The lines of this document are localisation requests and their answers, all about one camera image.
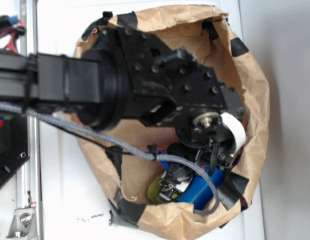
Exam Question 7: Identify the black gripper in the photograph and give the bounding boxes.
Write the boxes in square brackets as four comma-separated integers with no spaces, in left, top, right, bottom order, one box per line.
[158,112,246,202]

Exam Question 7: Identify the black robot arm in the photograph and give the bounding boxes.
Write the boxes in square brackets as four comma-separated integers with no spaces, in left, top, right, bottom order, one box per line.
[0,28,246,208]

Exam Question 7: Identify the blue plastic bottle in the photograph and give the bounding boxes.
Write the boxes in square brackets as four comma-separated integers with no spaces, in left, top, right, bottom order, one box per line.
[177,169,226,210]

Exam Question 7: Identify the green plush frog toy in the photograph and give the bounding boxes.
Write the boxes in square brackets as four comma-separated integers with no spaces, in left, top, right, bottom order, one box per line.
[147,174,165,205]

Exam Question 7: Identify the brown paper bag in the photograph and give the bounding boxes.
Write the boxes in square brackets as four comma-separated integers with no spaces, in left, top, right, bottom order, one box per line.
[75,4,270,240]

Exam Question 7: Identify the aluminium frame rail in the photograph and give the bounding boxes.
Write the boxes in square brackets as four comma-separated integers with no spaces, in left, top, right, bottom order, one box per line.
[13,0,44,240]

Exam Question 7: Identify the black metal base plate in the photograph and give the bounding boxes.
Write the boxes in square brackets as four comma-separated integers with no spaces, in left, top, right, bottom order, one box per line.
[0,116,29,190]

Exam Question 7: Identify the metal corner bracket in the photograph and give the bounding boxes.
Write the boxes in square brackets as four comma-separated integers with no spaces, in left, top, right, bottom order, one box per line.
[5,208,37,240]

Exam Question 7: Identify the grey braided cable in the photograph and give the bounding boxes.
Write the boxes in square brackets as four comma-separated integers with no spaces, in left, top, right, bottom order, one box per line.
[0,101,220,216]

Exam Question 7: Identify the red and black wires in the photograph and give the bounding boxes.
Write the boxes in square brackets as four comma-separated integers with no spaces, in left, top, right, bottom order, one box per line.
[0,14,27,53]

